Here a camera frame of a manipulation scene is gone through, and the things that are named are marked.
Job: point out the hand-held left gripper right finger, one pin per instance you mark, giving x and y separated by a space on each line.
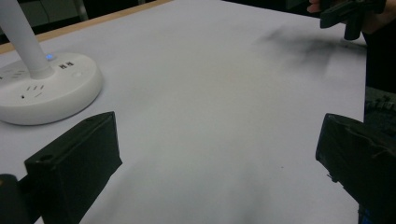
358 155

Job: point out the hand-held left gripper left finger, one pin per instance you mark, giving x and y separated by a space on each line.
77 158

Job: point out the white desk lamp with sockets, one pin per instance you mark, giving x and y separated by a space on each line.
43 84

